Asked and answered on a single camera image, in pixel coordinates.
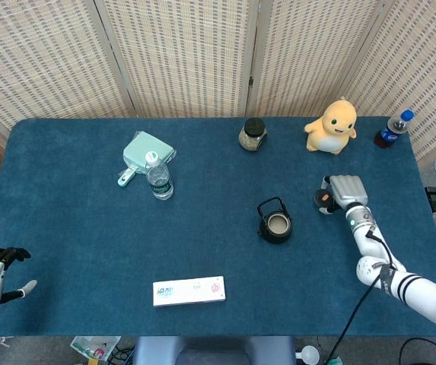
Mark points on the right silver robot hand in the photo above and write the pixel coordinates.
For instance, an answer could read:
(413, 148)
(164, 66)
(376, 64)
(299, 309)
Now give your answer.
(349, 190)

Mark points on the small black lid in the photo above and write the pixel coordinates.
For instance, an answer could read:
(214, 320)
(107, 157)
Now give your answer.
(322, 197)

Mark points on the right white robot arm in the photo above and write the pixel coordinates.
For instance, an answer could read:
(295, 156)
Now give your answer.
(423, 289)

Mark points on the black cast iron teapot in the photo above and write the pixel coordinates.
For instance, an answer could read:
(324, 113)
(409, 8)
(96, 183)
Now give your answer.
(278, 237)

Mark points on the black-lidded glass jar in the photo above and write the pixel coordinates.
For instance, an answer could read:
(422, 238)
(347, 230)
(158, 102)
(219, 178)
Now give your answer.
(252, 137)

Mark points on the yellow plush dinosaur toy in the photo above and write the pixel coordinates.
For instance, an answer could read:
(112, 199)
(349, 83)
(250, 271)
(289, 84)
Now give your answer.
(330, 137)

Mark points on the cola bottle with blue cap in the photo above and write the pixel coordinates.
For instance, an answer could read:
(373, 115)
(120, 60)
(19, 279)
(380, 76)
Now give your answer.
(389, 135)

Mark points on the blue tablecloth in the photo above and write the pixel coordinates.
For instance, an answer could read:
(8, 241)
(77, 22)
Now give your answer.
(88, 235)

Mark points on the plastic bag with printed paper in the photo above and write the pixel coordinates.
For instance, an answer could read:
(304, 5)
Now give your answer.
(94, 348)

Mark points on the white round floor object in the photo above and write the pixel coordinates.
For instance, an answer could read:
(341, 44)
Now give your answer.
(309, 353)

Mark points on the clear water bottle, green label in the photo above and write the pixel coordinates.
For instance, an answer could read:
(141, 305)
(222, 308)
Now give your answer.
(160, 182)

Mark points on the white toothpaste box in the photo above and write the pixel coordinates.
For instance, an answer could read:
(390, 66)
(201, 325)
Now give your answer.
(189, 292)

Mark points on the blue grey robot torso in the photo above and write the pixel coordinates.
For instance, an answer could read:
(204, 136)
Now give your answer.
(214, 350)

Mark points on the woven folding screen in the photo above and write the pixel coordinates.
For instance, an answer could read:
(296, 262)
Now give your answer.
(183, 57)

